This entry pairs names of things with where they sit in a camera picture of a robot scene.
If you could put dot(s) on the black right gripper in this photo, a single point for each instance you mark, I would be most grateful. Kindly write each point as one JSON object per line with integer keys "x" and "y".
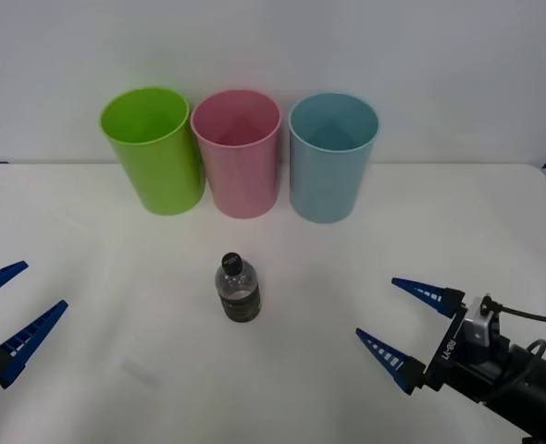
{"x": 445, "y": 358}

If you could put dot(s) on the small clear bottle black cap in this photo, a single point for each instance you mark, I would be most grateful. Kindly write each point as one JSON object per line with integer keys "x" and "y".
{"x": 239, "y": 305}

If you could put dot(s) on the pale blue plastic bin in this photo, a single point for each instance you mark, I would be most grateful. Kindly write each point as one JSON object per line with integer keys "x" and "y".
{"x": 324, "y": 185}

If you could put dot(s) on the green plastic bin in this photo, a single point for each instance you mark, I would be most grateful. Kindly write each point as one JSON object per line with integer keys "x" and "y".
{"x": 157, "y": 176}

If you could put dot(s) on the pink plastic bin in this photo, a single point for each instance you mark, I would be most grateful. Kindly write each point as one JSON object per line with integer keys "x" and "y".
{"x": 243, "y": 185}

